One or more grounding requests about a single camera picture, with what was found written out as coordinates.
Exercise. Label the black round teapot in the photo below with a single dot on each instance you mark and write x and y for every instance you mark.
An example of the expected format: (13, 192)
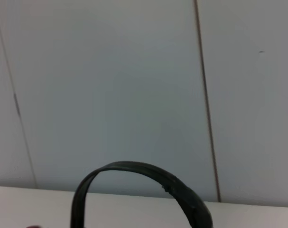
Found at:
(139, 166)

